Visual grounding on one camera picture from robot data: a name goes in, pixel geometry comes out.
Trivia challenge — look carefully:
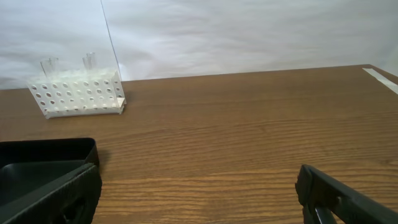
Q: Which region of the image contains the white test tube rack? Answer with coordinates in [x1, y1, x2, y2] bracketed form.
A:
[26, 68, 127, 119]

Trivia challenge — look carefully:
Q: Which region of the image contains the black tray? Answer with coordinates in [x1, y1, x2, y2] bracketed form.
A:
[0, 137, 101, 207]

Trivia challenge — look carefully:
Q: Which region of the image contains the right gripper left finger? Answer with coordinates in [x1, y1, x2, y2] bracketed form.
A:
[0, 163, 103, 224]

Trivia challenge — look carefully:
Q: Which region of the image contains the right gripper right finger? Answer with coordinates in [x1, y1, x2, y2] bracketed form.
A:
[294, 164, 398, 224]

